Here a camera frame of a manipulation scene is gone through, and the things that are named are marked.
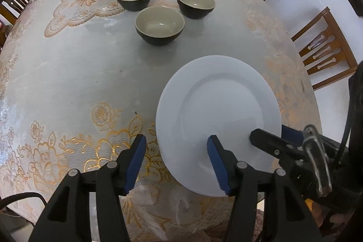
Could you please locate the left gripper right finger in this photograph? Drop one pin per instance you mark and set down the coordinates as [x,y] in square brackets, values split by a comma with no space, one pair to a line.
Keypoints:
[286,216]

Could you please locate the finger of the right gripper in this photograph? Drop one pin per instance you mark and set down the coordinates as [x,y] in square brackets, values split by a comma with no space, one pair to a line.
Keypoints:
[291,158]
[294,137]

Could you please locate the large white plate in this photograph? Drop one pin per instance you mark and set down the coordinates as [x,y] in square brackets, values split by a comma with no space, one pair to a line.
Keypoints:
[214,95]

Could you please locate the wooden chair near right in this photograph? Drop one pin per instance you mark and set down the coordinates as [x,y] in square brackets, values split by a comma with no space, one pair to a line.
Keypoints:
[328,49]

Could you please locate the metal clip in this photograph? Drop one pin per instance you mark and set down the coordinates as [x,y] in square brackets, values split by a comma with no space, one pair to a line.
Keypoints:
[317,157]

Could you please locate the lace tablecloth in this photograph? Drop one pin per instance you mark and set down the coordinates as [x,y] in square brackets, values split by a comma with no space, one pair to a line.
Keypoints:
[78,84]

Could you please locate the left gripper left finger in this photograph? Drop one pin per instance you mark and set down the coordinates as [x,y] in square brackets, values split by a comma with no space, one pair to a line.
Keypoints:
[66,216]

